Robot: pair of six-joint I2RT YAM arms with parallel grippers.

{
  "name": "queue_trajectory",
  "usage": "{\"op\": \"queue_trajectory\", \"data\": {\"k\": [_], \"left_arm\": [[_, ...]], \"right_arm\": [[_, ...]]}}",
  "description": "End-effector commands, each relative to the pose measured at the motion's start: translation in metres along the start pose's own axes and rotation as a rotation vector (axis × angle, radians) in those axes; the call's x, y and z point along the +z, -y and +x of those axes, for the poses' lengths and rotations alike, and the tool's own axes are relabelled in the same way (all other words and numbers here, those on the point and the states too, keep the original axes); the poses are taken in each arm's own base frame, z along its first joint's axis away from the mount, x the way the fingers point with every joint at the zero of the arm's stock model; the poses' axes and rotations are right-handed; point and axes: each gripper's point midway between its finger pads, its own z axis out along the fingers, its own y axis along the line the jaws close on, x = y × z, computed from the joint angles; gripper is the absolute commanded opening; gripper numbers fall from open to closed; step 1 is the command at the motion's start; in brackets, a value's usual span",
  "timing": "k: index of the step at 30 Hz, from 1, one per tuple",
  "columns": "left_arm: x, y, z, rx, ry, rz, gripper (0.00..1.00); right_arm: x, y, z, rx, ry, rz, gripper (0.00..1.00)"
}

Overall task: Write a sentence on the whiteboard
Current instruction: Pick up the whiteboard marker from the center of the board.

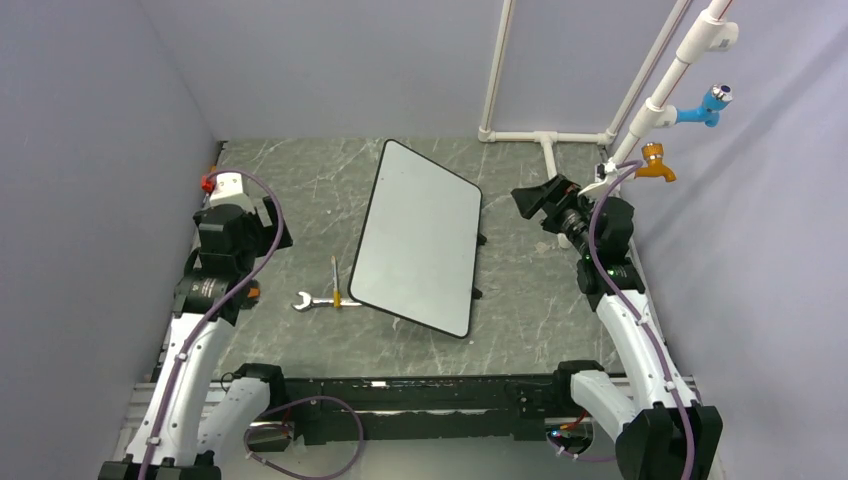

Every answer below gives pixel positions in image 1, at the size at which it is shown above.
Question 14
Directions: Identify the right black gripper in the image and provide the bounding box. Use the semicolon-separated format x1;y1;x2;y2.
512;174;600;258

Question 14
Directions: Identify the yellow marker pen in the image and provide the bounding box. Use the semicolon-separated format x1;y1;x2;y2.
331;256;342;308

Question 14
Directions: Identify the black-framed whiteboard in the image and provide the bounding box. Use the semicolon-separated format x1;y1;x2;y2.
348;139;485;338

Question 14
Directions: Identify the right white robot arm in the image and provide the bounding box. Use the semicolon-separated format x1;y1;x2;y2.
511;175;723;479

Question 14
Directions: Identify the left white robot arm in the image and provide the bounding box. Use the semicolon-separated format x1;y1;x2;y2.
98;195;293;479

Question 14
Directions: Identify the silver wrench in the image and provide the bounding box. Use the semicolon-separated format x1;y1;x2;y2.
291;291;362;312

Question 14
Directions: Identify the orange tap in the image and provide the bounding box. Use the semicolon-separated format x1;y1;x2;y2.
635;142;677;183

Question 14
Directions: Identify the blue tap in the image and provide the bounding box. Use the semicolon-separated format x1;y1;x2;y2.
675;84;733;128

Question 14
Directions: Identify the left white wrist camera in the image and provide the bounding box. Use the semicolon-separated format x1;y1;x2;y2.
201;173;255;213

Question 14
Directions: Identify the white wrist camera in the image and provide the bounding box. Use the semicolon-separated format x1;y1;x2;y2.
201;173;255;213
579;161;630;199

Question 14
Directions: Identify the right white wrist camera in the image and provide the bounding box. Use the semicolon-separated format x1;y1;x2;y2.
579;161;630;199

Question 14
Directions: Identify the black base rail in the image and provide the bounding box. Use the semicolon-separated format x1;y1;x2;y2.
249;373;589;452

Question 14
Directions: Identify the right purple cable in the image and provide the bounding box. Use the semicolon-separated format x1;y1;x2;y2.
588;159;697;480

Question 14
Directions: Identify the white pvc pipe frame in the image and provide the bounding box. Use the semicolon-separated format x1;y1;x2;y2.
478;0;740;250

